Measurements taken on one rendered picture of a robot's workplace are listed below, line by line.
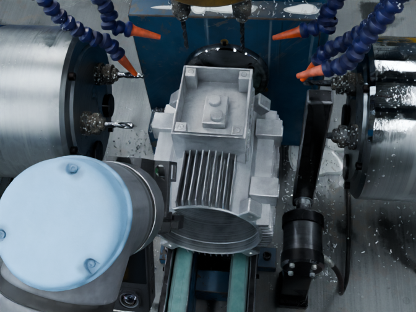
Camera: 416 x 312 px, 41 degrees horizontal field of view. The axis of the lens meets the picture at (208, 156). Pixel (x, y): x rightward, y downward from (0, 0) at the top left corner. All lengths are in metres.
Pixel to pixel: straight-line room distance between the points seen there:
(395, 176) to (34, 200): 0.54
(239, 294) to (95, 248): 0.51
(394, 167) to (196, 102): 0.29
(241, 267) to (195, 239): 0.08
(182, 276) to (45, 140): 0.29
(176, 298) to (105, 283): 0.47
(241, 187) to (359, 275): 0.35
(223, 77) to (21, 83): 0.29
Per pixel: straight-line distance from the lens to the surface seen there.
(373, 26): 0.65
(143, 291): 0.61
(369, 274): 1.03
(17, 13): 1.51
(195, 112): 0.79
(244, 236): 0.86
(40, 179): 0.40
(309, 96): 0.64
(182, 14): 0.71
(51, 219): 0.39
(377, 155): 0.78
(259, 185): 0.77
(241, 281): 0.88
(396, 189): 0.83
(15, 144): 0.86
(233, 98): 0.81
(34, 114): 0.83
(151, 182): 0.51
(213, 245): 0.88
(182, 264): 0.90
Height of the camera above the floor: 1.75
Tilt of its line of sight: 57 degrees down
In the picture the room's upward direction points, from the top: 7 degrees counter-clockwise
